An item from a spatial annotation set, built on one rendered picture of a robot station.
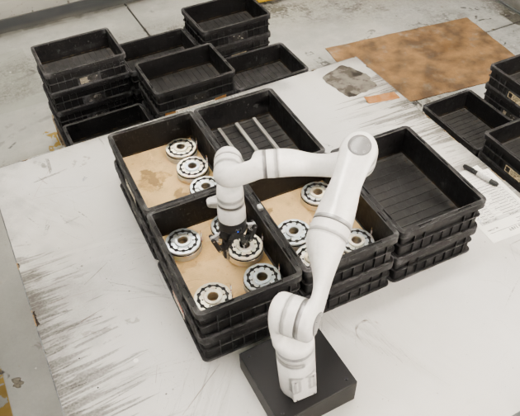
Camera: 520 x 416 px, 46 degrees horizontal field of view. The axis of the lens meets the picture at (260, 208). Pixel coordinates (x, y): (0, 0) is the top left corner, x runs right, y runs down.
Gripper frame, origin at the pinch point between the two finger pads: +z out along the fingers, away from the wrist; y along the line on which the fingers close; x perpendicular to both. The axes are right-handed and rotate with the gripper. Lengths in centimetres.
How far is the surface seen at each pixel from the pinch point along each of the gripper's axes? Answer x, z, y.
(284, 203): 14.6, 4.5, 22.9
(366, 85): 73, 17, 91
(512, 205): -8, 18, 97
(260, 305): -18.9, 1.8, -0.9
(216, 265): 0.8, 4.4, -5.4
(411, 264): -19, 12, 48
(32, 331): 68, 87, -68
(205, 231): 14.3, 4.4, -3.4
